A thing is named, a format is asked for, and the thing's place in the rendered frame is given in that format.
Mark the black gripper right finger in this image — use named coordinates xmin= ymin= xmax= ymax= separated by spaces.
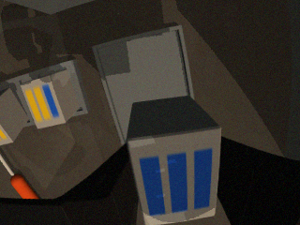
xmin=217 ymin=136 xmax=300 ymax=225

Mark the orange-handled screwdriver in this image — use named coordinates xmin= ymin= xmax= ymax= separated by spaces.
xmin=0 ymin=153 xmax=40 ymax=199

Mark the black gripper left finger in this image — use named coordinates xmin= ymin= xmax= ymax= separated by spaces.
xmin=0 ymin=142 xmax=139 ymax=225

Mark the grey flat panel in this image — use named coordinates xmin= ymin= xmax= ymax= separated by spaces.
xmin=284 ymin=0 xmax=300 ymax=161

